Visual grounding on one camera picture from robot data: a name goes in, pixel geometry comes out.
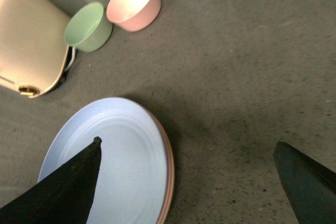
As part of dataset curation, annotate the cream plate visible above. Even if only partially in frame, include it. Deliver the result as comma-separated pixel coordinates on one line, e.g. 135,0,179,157
146,108,176,224

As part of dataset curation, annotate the light blue plate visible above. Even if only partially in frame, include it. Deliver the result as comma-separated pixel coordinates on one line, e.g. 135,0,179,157
39,98,169,223

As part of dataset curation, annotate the white toaster cable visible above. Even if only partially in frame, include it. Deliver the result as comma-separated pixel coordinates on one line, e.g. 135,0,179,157
64,47,79,72

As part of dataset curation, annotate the pink plate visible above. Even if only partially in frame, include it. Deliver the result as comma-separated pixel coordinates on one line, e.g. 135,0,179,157
118,97,174,224

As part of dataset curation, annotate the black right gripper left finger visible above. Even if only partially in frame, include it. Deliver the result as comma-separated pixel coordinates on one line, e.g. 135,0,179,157
1,137,101,223

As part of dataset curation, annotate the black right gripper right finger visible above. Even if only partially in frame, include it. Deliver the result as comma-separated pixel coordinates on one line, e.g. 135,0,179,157
273,141,335,223

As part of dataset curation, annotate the green bowl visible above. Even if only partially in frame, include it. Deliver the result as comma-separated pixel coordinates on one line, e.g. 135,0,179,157
64,2,113,52

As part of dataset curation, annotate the pink bowl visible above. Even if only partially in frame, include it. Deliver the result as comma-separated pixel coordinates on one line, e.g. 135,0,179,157
106,0,161,32

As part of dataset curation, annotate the cream toaster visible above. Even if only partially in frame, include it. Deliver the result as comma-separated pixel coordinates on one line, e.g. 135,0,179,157
1,0,71,98

